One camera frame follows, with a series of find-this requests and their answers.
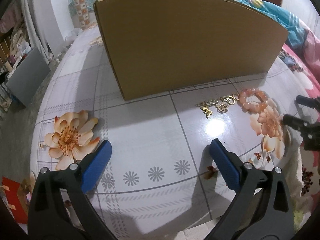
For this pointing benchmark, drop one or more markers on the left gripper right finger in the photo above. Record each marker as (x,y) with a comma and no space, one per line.
(273,216)

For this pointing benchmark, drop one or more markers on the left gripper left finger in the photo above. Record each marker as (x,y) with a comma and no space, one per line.
(48,217)

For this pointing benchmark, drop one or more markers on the grey storage box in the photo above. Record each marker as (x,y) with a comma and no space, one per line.
(27,77)

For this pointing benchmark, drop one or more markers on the red paper bag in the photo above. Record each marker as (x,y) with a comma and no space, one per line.
(16,199)

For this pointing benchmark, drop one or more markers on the pink floral bed cover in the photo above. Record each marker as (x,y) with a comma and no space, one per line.
(306,67)

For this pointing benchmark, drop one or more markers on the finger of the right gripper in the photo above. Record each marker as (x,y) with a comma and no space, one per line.
(308,102)
(309,132)

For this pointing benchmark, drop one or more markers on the blue blanket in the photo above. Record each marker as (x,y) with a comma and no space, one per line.
(297,30)

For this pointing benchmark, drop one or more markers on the brown cardboard box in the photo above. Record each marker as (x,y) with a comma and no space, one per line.
(158,45)

